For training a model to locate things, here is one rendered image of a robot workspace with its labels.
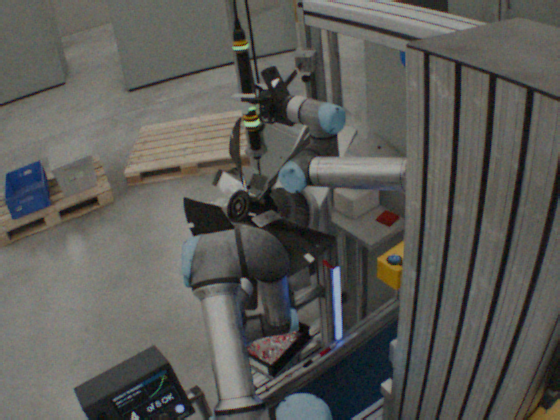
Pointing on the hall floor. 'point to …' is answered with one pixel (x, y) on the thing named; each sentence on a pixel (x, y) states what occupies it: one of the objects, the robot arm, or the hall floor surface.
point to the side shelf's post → (362, 281)
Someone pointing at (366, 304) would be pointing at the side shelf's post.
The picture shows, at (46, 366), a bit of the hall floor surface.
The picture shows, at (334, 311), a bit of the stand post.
